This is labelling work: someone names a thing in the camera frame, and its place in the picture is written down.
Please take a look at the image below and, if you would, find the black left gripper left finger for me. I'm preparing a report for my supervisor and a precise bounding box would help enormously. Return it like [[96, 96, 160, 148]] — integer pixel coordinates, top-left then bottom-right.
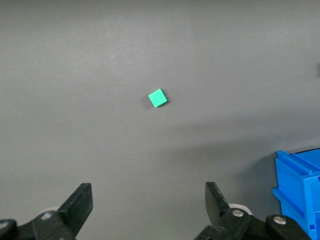
[[0, 182, 94, 240]]

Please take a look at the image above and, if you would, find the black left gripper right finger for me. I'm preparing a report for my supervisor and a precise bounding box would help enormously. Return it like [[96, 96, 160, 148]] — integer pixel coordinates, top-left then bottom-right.
[[194, 181, 312, 240]]

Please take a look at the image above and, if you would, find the green cube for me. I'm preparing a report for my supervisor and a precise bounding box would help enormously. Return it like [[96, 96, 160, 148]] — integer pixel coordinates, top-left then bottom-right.
[[147, 88, 168, 109]]

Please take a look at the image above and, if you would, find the blue plastic bin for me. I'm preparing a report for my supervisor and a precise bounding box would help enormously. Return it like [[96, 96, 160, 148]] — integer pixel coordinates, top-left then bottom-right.
[[271, 147, 320, 240]]

